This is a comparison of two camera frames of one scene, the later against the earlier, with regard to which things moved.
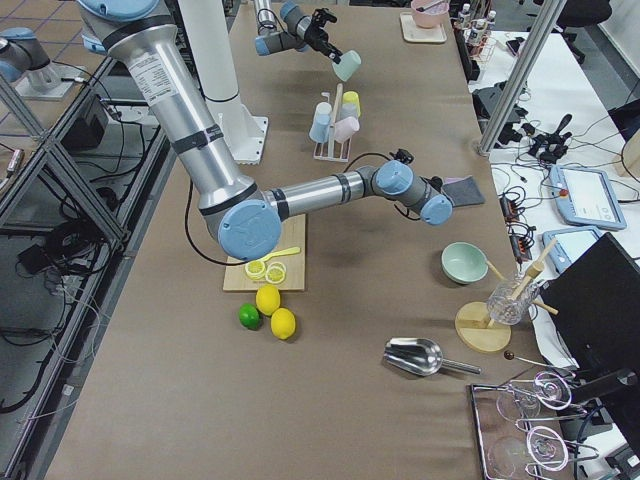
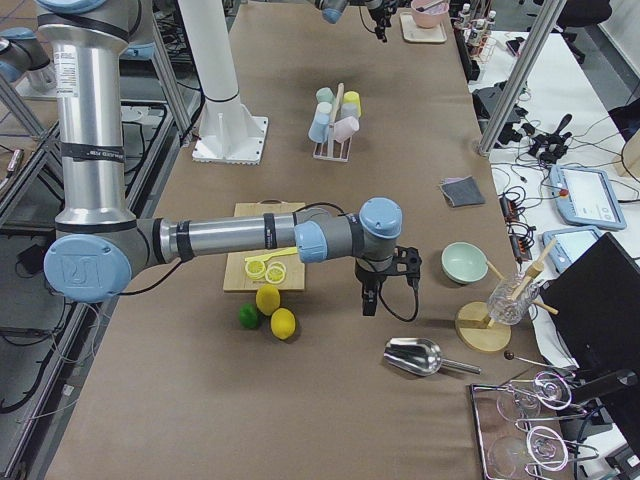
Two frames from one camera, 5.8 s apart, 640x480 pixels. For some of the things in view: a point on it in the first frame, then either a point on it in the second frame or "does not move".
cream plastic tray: (412, 32) does not move
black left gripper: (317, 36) -> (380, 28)
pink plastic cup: (345, 128) does not move
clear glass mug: (508, 303) does not move
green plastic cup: (349, 63) -> (325, 94)
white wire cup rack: (331, 143) does not move
